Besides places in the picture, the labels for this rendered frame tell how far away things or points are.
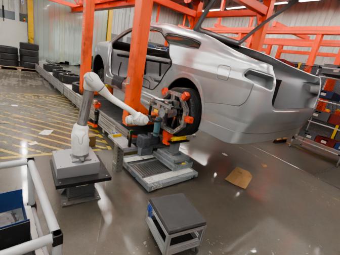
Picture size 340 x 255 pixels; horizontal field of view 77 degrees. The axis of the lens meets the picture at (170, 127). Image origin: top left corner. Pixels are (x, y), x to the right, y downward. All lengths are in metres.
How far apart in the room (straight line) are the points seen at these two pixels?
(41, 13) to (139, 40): 12.57
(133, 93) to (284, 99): 2.44
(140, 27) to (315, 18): 10.38
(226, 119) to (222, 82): 0.41
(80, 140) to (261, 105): 1.81
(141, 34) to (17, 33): 10.63
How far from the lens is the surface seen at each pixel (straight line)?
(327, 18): 12.30
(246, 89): 2.32
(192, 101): 2.68
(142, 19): 2.93
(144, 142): 3.05
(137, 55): 2.90
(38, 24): 15.18
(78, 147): 2.23
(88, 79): 2.12
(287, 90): 4.01
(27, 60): 10.53
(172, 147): 3.09
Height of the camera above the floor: 1.52
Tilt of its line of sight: 18 degrees down
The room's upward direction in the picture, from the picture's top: 10 degrees clockwise
